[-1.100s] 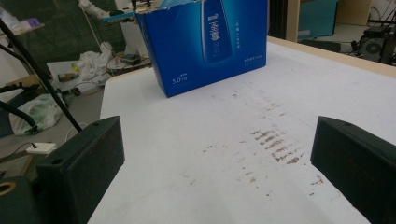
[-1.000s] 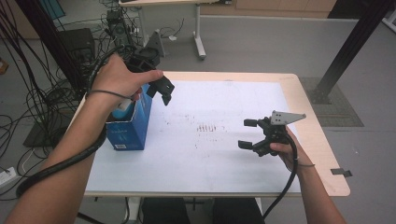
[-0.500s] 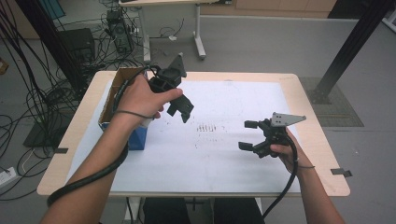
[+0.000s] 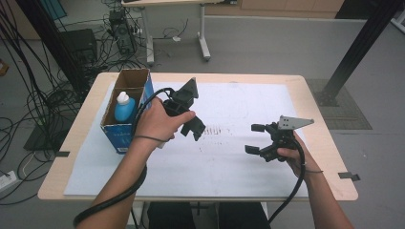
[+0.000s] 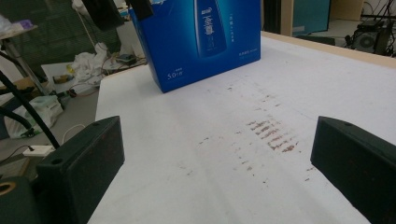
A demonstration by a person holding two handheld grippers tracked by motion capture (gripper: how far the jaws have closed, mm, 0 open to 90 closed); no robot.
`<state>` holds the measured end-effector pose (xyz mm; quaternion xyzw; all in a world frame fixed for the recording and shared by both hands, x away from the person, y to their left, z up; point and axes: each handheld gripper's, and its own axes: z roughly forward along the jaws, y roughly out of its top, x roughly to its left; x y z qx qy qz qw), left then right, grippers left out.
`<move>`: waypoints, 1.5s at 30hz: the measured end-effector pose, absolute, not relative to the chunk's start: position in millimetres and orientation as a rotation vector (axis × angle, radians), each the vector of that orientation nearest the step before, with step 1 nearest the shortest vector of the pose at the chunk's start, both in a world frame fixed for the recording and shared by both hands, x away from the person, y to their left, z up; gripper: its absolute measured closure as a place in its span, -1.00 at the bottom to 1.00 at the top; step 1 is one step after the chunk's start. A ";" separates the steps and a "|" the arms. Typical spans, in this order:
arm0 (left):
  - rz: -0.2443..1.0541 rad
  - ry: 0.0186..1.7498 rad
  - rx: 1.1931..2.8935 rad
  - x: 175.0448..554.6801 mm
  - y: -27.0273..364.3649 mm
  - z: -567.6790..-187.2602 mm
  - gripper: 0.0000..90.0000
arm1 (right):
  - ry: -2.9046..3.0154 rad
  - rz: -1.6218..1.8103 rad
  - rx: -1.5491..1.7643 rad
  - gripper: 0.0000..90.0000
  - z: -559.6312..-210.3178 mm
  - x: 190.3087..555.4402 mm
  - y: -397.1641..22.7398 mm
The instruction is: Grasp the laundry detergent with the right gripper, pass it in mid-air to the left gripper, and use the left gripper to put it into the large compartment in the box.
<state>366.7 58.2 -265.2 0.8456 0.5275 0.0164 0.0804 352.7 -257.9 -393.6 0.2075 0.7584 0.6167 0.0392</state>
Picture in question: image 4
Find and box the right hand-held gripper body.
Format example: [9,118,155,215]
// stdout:
[259,114,314,163]

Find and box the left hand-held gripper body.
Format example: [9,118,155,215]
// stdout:
[161,76,200,117]

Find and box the blue bottle with white cap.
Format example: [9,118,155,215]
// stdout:
[114,91,138,124]

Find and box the blue cardboard box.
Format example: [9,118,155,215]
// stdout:
[99,68,156,156]

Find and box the person's right hand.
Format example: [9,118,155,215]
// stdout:
[276,132,323,180]

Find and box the person's left hand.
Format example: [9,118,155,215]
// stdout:
[135,96,197,151]

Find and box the white paper sheet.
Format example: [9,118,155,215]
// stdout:
[63,80,309,198]

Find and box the white-legged desk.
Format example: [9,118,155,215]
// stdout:
[120,0,238,66]

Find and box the person's black clothing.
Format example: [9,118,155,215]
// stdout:
[147,201,271,229]

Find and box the black equipment box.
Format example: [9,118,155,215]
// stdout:
[60,28,98,65]

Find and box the white power strip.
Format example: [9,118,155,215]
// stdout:
[0,170,17,193]

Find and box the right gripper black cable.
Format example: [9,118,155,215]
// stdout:
[266,137,307,225]

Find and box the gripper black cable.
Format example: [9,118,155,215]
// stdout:
[266,137,307,225]
[73,87,176,228]

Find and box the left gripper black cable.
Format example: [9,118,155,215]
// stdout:
[73,87,176,228]

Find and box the black metal stand post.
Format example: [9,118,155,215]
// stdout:
[314,0,405,108]
[15,0,87,94]

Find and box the bundle of black floor cables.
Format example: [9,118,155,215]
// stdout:
[0,0,144,204]

